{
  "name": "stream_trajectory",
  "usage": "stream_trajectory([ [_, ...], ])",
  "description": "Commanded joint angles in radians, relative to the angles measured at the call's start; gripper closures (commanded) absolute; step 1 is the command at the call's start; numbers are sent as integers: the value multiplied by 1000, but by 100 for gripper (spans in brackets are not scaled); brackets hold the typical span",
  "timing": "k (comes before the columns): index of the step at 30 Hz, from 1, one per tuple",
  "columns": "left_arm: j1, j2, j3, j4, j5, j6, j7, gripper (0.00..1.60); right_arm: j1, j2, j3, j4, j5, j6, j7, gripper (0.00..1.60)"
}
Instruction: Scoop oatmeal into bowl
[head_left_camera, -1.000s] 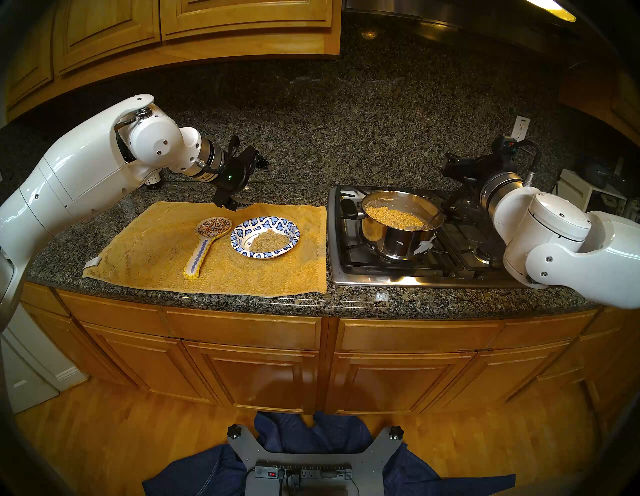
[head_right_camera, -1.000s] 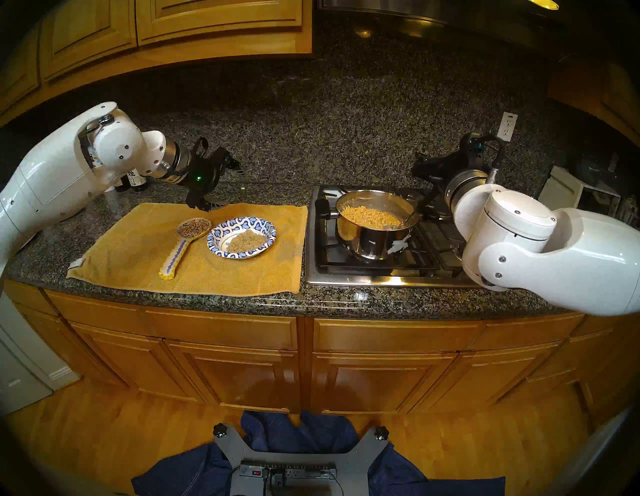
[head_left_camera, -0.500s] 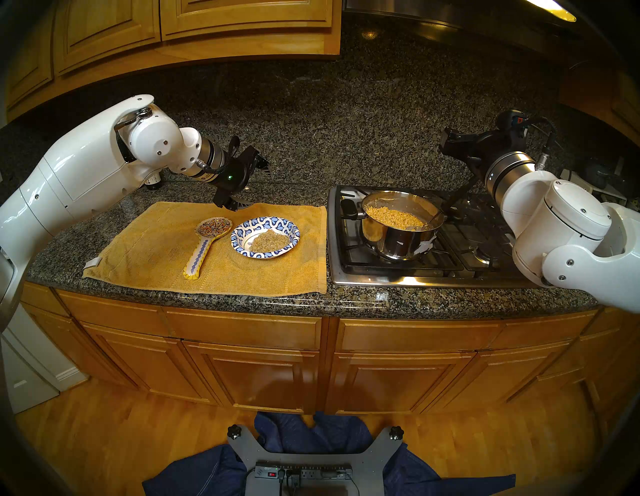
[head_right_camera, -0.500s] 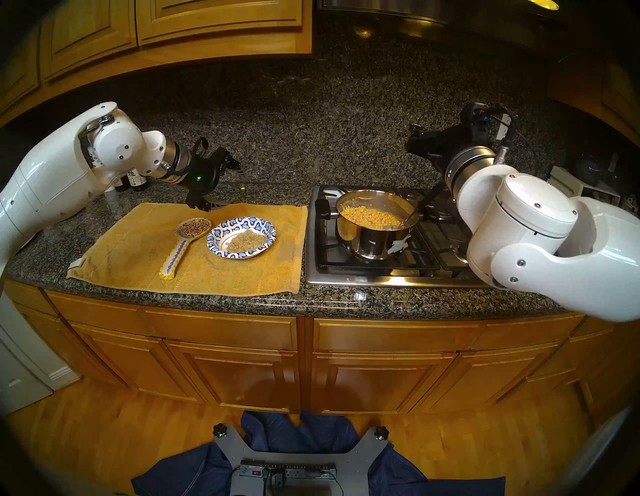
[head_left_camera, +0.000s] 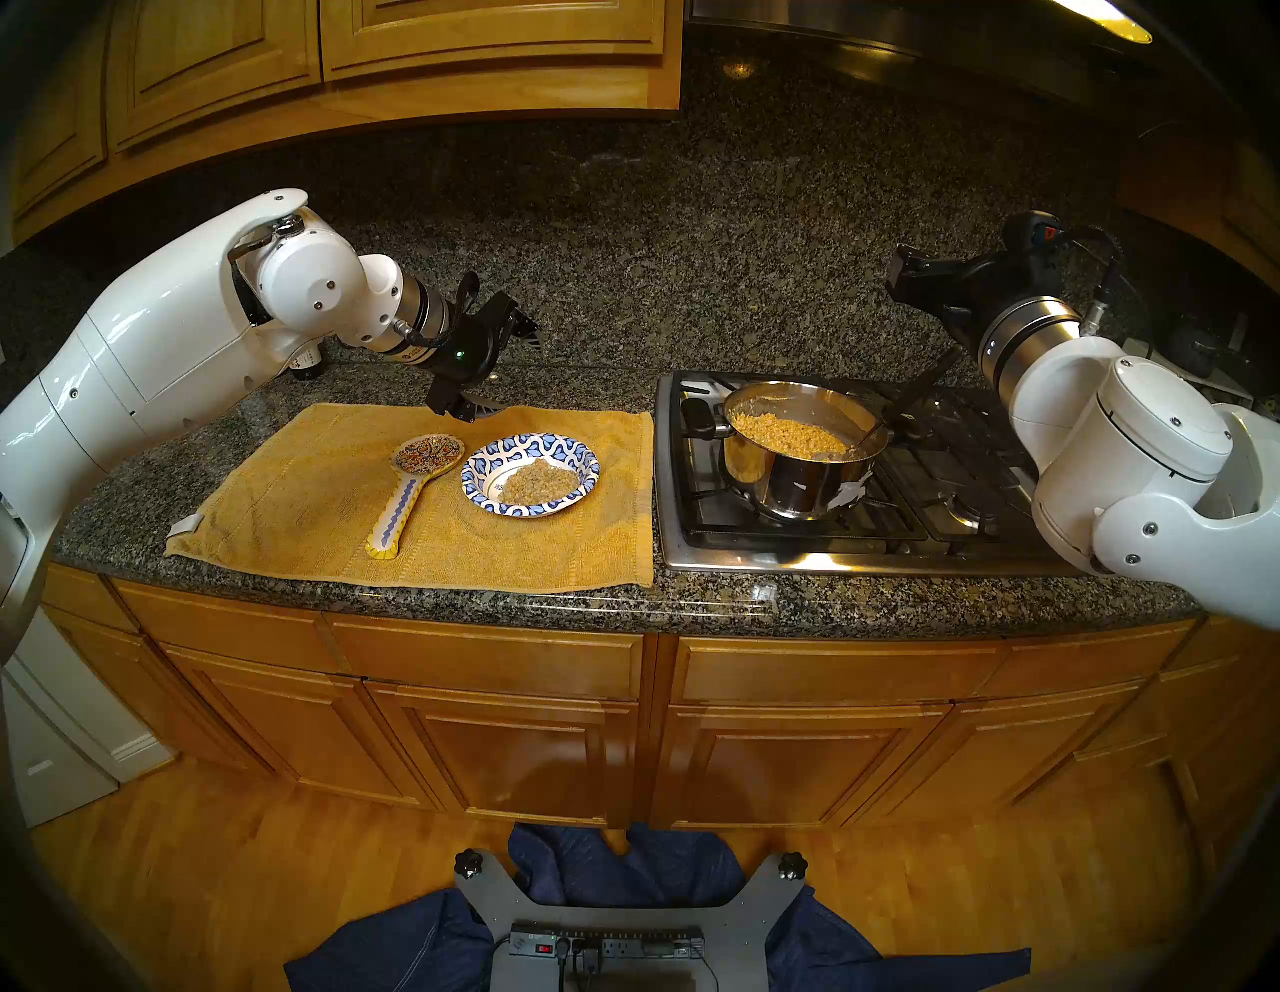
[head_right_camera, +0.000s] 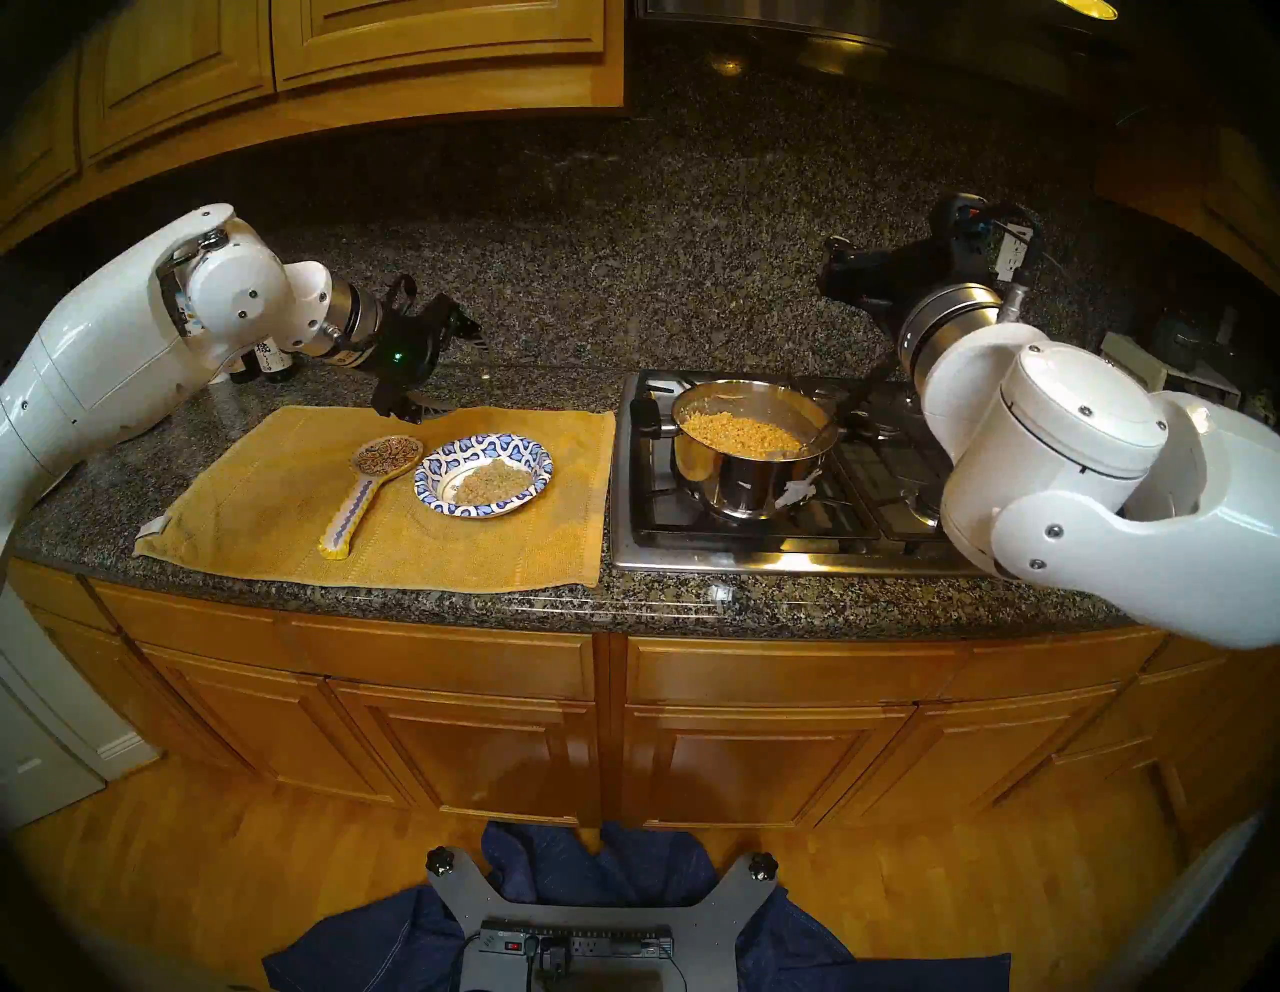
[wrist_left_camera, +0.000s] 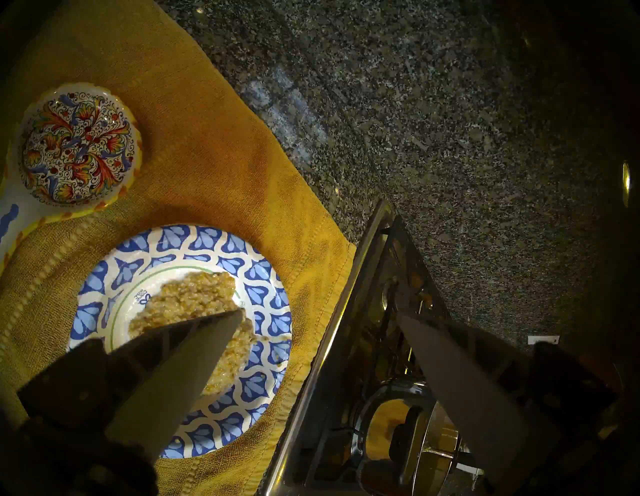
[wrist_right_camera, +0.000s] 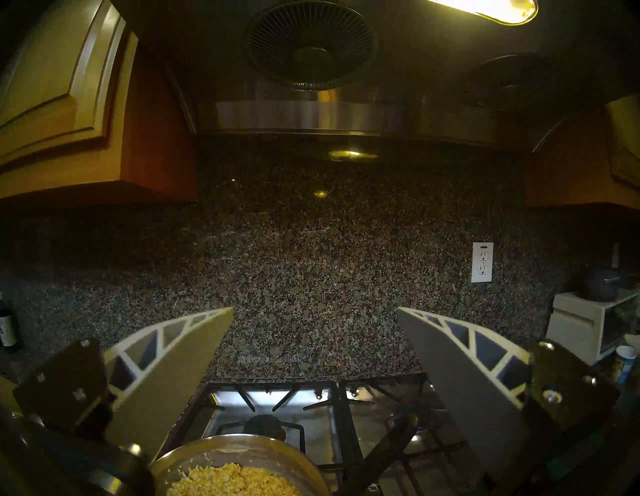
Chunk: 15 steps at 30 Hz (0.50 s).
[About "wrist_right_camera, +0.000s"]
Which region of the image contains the black handled steel ladle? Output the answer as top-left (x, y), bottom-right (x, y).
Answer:
top-left (335, 412), bottom-right (420, 496)

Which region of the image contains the soy sauce bottle white cap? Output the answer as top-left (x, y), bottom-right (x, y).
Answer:
top-left (0, 295), bottom-right (21, 352)

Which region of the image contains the black gas stovetop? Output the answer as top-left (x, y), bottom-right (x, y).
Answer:
top-left (165, 372), bottom-right (501, 496)

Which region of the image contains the stainless steel saucepan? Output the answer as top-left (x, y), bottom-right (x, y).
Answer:
top-left (150, 434), bottom-right (331, 496)

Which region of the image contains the light wooden wall cabinet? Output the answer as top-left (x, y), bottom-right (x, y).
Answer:
top-left (0, 0), bottom-right (198, 203)

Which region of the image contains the range hood lamp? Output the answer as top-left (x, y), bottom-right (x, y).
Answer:
top-left (430, 0), bottom-right (539, 26)

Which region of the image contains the dark grey kettle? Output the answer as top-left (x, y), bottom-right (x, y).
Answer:
top-left (582, 265), bottom-right (623, 302)

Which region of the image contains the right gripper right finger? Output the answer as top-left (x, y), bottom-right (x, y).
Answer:
top-left (396, 306), bottom-right (621, 488)

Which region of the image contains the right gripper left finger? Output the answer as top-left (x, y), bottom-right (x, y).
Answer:
top-left (12, 307), bottom-right (235, 461)

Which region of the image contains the white toaster oven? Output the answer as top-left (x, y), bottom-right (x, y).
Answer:
top-left (545, 289), bottom-right (640, 367)

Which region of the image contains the dark wooden wall cabinet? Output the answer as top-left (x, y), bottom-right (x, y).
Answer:
top-left (522, 95), bottom-right (640, 210)

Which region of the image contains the printed paper cup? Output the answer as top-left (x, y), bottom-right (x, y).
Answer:
top-left (612, 345), bottom-right (639, 385)

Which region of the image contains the white wall outlet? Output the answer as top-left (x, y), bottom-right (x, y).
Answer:
top-left (471, 242), bottom-right (494, 284)

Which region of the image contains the dark range hood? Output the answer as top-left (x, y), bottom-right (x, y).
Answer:
top-left (110, 0), bottom-right (606, 153)

